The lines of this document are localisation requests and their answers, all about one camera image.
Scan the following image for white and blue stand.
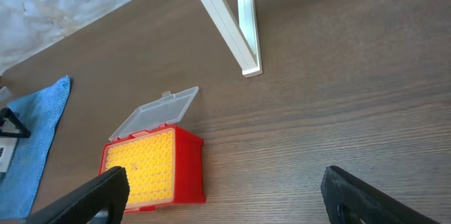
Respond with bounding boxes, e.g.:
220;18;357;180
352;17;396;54
183;0;264;78

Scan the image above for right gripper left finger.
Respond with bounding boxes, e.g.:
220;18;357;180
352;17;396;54
26;166;130;224

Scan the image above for red and yellow tip box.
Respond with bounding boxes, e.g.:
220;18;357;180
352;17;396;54
98;85;207;214

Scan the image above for blue cloth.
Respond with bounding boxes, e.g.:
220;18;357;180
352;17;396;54
0;75;73;220

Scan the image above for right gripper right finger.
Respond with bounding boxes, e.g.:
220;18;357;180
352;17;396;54
320;165;441;224

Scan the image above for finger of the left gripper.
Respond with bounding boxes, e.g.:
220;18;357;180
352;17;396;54
0;107;32;139

